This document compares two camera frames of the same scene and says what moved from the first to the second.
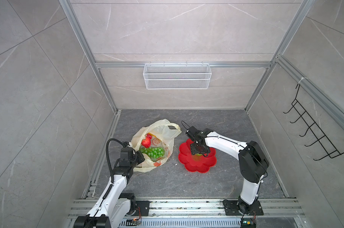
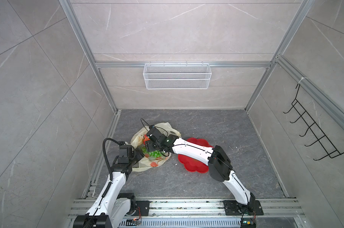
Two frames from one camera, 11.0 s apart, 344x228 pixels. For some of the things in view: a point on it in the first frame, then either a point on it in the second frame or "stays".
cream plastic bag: (163, 133) stays
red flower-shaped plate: (196, 162) stays
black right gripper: (193, 151) → (148, 146)
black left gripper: (138, 155) stays
